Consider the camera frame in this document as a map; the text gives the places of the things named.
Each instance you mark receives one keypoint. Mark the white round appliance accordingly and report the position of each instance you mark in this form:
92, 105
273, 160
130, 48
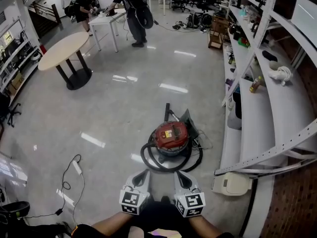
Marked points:
36, 56

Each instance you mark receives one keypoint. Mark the pale blue bottle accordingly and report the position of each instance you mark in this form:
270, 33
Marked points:
242, 11

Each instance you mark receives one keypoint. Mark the white cylindrical bin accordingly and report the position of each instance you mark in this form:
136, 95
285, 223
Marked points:
234, 121

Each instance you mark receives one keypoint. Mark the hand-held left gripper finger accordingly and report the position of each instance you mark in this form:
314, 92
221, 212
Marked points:
147, 186
129, 182

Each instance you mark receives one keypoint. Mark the red fire extinguisher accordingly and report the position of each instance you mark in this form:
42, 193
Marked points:
43, 49

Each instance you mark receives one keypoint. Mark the wooden stool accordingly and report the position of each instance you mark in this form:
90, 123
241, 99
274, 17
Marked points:
218, 31

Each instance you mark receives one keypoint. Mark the low white storage rack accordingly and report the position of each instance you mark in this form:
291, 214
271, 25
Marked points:
24, 69

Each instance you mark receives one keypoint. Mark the small dark bottle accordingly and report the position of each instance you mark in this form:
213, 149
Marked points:
231, 59

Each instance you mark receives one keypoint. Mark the purple bundle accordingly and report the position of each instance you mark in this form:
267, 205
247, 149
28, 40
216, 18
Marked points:
229, 83

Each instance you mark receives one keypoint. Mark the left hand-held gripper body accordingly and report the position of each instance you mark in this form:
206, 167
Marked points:
130, 199

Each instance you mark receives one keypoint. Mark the white microwave oven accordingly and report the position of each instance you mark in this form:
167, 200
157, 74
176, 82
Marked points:
305, 18

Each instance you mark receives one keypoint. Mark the black office chair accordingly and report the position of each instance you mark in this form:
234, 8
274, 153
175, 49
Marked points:
5, 105

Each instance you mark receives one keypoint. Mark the amber tea bottle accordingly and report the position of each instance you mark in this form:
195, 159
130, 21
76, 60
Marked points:
255, 85

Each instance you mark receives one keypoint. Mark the black bag with green trim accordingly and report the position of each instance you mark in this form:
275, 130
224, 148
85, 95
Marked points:
15, 208

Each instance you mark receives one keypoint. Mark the person's right forearm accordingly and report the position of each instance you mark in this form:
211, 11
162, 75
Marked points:
203, 225

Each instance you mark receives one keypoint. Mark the tall white metal shelving rack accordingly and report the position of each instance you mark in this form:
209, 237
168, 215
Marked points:
255, 113

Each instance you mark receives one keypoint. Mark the white lidded trash bin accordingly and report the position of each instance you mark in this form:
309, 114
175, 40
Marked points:
232, 183

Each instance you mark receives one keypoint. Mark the person's left forearm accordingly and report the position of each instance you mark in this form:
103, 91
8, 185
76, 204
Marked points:
111, 222

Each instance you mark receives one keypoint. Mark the grey flat board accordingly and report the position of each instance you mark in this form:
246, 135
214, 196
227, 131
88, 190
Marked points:
190, 126

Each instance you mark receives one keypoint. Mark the round wooden table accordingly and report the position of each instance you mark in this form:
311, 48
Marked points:
64, 48

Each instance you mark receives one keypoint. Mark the black flat pouch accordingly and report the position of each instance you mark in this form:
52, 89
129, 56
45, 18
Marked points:
269, 56

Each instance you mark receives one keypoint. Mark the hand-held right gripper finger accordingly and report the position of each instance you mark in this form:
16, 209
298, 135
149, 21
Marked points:
177, 186
193, 181

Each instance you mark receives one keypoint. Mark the cardboard box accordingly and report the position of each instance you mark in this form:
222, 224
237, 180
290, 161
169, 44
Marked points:
16, 82

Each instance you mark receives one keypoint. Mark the green and red toy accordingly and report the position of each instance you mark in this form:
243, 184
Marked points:
244, 42

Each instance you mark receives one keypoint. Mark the staircase with dark railing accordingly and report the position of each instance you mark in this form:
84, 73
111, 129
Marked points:
42, 21

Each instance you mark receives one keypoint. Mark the white power strip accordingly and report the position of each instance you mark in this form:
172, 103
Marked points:
77, 167

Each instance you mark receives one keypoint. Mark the black vacuum floor nozzle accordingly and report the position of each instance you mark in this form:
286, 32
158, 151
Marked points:
167, 110

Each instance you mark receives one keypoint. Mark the black tabletop device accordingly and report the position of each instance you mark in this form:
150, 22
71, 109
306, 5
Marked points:
111, 13

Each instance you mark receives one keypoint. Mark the red vacuum cleaner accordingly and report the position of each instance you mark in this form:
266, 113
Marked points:
171, 133

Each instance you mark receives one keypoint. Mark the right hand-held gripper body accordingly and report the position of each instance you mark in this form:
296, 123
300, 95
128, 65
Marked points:
193, 202

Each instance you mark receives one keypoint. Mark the person's black shoe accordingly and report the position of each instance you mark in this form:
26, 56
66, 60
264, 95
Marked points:
165, 199

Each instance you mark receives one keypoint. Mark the pile of black equipment bags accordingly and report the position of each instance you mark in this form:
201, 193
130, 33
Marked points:
193, 21

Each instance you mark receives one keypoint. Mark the person's black trousers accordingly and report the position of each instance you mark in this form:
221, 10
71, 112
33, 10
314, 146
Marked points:
158, 219

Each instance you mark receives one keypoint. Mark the person's black shirt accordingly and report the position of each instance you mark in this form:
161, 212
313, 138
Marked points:
84, 232

